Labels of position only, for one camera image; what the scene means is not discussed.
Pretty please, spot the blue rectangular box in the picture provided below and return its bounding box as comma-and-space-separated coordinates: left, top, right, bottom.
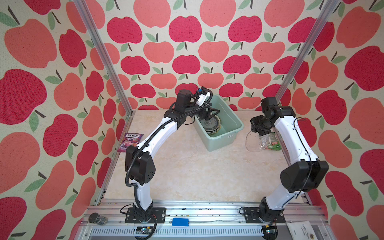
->
172, 218, 190, 228

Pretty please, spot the aluminium frame post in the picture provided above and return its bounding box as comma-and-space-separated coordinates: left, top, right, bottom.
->
74, 0, 134, 117
276, 0, 341, 102

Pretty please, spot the purple Fox's candy bag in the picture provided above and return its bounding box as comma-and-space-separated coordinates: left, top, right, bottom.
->
118, 133, 143, 153

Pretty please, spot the right aluminium frame post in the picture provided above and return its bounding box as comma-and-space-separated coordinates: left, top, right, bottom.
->
276, 0, 341, 102

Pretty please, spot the green circuit board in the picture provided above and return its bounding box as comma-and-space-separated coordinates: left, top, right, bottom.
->
135, 226, 153, 235

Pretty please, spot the left aluminium frame post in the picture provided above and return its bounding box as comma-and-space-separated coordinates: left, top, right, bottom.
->
74, 0, 134, 117

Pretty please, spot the green snack packet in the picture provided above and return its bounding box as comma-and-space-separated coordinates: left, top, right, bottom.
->
266, 132, 282, 151

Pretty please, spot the aluminium front rail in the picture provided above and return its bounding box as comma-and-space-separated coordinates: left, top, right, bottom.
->
74, 199, 336, 240

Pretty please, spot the white paper sheet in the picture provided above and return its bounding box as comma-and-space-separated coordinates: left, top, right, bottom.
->
287, 221, 318, 240

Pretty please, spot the mint green plastic bin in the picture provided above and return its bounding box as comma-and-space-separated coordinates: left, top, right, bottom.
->
193, 95, 244, 152

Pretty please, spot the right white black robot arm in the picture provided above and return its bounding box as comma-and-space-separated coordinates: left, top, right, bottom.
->
251, 97, 329, 215

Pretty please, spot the smoky brown glass plate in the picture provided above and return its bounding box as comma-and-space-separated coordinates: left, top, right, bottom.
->
200, 116, 221, 128

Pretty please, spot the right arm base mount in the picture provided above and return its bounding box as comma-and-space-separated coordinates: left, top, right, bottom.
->
239, 207, 286, 224

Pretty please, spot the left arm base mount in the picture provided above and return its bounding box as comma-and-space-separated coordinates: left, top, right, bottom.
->
125, 206, 167, 224

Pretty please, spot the cream plate with bamboo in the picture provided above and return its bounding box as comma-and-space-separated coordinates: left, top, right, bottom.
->
204, 126, 221, 136

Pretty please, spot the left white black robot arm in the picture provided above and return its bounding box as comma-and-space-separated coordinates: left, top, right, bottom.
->
125, 87, 220, 213

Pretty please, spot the clear textured glass plate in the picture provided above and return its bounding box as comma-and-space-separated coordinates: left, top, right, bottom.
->
246, 131, 269, 153

